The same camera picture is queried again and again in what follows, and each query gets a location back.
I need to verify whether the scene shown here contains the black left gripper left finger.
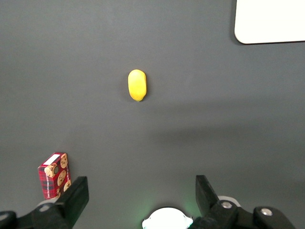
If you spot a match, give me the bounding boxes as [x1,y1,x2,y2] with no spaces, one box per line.
[18,176,90,229]

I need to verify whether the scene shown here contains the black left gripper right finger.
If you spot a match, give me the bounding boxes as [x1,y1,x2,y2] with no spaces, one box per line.
[194,175,257,229]

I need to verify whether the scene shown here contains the red tartan cookie box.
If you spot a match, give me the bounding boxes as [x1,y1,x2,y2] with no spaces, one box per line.
[37,152,72,200]

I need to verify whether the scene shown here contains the white rectangular tray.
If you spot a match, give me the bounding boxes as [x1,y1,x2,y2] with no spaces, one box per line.
[234,0,305,44]

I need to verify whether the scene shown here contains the yellow lemon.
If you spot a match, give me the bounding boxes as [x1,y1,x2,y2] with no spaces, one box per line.
[127,69,147,102]

